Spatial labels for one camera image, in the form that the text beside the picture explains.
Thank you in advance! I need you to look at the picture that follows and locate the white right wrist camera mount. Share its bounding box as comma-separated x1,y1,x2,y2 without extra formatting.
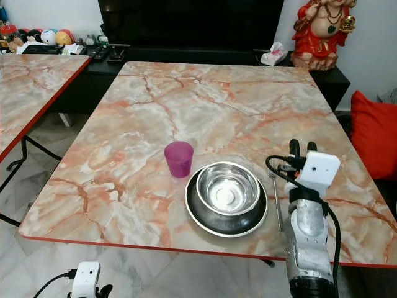
285,150,342,198

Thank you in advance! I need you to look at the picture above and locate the purple plastic cup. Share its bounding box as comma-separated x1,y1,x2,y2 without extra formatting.
164,141,194,179

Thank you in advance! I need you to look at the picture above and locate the silver metal fork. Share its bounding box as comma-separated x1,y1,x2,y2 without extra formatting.
268,171,285,232

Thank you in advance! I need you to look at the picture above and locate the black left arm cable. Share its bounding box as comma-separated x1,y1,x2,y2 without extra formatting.
33,269,78,298

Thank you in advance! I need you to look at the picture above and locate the white pink tissue packet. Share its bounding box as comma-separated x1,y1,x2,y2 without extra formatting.
260,42,288,66

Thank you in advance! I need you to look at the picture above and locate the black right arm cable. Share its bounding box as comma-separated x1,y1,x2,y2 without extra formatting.
265,155,342,280

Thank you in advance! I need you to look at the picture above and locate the black television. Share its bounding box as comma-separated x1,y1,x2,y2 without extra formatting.
97,0,285,50

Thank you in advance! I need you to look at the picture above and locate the dark steel plate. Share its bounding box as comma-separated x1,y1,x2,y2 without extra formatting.
185,163,269,238

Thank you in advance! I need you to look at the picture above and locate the white paper note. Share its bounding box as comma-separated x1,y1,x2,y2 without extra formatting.
65,43,86,55

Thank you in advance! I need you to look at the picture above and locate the white round toy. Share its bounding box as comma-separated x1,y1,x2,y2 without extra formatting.
41,29,57,45

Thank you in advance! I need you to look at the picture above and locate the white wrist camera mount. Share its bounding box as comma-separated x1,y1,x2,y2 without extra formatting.
285,150,342,198
71,261,102,298

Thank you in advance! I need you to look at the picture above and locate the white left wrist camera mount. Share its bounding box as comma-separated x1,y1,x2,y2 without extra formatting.
71,261,102,298

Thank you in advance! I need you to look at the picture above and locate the stainless steel bowl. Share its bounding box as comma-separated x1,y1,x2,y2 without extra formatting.
196,162,261,217

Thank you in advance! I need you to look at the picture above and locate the red robed statue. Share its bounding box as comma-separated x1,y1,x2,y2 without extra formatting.
290,0,357,71

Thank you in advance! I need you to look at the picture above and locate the red lid jar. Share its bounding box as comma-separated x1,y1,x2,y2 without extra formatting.
5,24,18,50

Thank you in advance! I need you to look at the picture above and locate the red cushion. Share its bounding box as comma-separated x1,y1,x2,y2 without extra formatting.
349,91,397,181

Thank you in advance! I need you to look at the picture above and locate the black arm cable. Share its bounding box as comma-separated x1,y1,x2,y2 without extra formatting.
265,155,342,280
33,269,78,298

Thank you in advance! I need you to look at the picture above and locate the orange round toy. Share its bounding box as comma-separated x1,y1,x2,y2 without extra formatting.
56,29,74,45

